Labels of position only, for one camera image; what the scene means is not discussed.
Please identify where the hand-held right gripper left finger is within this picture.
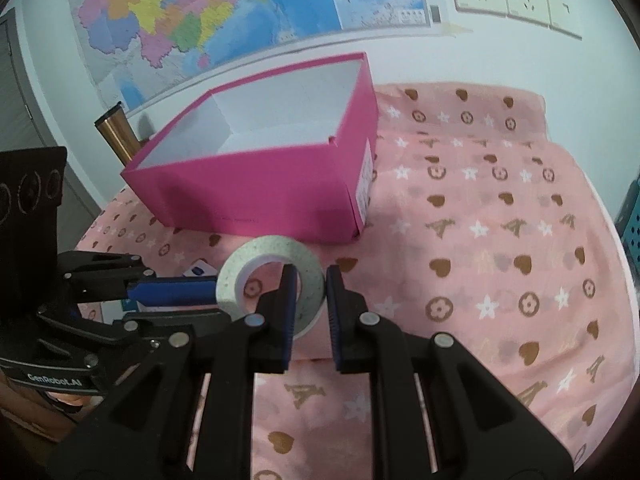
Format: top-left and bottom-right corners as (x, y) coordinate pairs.
(47, 262), (301, 480)

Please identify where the colourful wall map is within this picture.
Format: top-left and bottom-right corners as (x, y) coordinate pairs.
(67, 0), (433, 111)

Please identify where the gold metal tumbler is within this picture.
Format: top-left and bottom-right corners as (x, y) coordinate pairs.
(94, 102), (148, 167)

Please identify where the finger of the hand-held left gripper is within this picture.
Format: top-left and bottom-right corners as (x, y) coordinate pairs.
(37, 307), (238, 346)
(57, 251), (221, 306)

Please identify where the white wall switch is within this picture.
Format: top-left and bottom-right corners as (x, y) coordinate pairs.
(544, 0), (585, 41)

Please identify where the white tape roll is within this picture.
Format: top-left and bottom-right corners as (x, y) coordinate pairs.
(216, 235), (326, 338)

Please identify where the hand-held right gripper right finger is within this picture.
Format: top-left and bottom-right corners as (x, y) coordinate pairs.
(325, 265), (576, 480)

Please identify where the person's left hand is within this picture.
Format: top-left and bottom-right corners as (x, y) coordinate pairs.
(47, 391), (91, 413)

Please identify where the blue perforated basket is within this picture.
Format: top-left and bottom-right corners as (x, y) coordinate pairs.
(612, 175), (640, 266)

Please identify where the grey wardrobe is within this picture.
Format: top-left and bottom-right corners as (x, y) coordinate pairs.
(0, 7), (101, 221)

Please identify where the pink cardboard box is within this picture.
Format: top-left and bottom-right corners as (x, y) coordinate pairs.
(120, 51), (378, 246)

